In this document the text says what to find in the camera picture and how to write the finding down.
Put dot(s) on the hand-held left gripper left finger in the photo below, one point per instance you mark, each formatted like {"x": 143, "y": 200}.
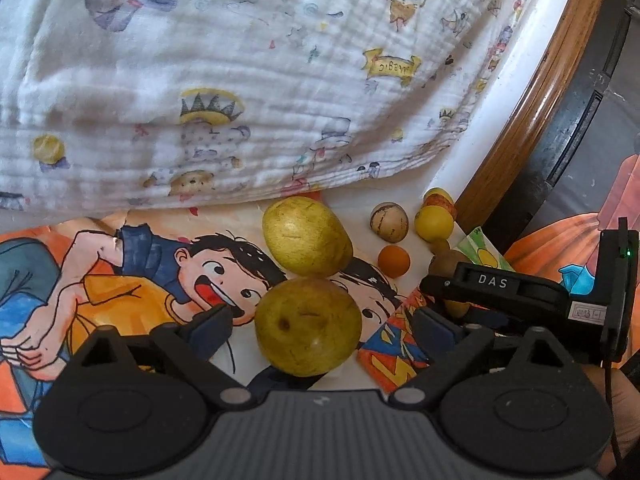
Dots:
{"x": 212, "y": 324}

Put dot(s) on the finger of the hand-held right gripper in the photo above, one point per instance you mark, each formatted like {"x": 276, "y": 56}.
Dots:
{"x": 500, "y": 290}

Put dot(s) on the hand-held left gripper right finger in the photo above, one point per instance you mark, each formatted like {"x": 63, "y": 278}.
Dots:
{"x": 435, "y": 332}

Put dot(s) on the brown kiwi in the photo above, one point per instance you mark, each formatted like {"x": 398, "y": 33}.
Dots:
{"x": 450, "y": 262}

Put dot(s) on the small orange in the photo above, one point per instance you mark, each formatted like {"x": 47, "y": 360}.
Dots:
{"x": 394, "y": 261}

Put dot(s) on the yellow pear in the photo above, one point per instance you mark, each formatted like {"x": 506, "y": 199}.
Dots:
{"x": 307, "y": 325}
{"x": 306, "y": 237}

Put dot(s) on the striped brown round fruit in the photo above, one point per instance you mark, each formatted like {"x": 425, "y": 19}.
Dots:
{"x": 390, "y": 224}

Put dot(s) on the person's right hand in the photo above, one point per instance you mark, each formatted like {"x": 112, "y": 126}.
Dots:
{"x": 631, "y": 395}

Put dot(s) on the orange printed cloth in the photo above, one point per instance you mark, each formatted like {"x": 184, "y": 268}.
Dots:
{"x": 550, "y": 240}

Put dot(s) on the small brown round fruit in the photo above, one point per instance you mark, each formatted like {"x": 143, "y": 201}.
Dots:
{"x": 440, "y": 246}

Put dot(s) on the yellow round fruit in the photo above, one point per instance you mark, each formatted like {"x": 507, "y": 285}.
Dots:
{"x": 434, "y": 224}

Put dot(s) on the cartoon printed mat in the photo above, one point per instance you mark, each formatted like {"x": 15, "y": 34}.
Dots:
{"x": 125, "y": 280}

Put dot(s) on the red yellow apple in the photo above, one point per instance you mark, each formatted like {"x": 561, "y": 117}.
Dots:
{"x": 440, "y": 200}

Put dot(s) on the dark cabinet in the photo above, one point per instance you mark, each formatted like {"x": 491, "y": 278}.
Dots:
{"x": 590, "y": 60}

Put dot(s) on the white printed muslin blanket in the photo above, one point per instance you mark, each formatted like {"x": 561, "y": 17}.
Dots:
{"x": 200, "y": 60}

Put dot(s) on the wooden bed frame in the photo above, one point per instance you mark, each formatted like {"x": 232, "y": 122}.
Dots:
{"x": 525, "y": 110}

